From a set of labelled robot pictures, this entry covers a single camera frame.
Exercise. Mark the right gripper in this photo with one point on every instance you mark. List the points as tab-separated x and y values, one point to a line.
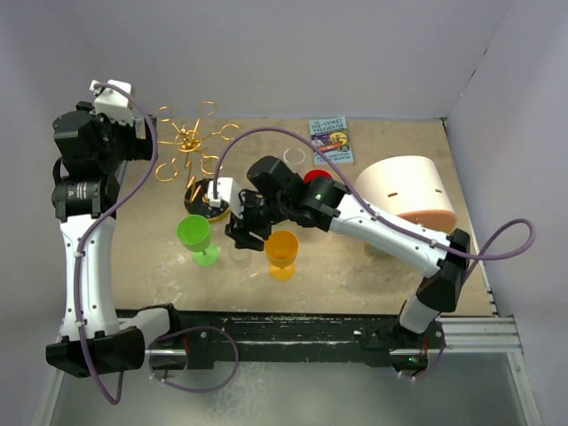
240	227

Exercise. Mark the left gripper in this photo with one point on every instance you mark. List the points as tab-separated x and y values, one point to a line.
139	147

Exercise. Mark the gold wine glass rack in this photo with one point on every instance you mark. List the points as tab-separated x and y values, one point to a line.
193	159

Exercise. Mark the black base frame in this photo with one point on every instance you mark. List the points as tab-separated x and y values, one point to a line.
372	340

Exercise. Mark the white round drawer box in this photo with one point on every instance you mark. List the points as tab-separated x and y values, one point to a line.
410	187

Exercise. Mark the clear wine glass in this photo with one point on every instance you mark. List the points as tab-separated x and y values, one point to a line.
240	262
294	157

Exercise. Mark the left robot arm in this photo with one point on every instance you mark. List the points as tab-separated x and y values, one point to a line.
92	148

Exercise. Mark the orange wine glass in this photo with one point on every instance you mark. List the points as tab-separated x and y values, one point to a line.
281	250

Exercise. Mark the red wine glass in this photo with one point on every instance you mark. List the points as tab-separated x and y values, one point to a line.
316	173

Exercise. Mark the green wine glass front left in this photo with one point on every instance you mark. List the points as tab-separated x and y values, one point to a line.
195	235

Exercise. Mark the blue treehouse book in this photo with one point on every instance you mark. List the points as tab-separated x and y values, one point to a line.
331	137

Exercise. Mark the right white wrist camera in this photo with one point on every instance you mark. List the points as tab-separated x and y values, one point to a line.
226	190

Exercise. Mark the clear wine glass front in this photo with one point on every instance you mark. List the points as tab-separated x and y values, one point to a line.
240	262

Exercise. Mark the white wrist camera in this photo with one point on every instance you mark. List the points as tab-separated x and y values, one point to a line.
226	190
112	104

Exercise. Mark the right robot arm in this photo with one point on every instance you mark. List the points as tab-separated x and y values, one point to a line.
279	195

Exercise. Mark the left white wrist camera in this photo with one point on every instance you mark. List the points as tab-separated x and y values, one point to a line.
112	104

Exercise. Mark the clear wine glass back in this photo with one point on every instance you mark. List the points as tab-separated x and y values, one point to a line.
294	157

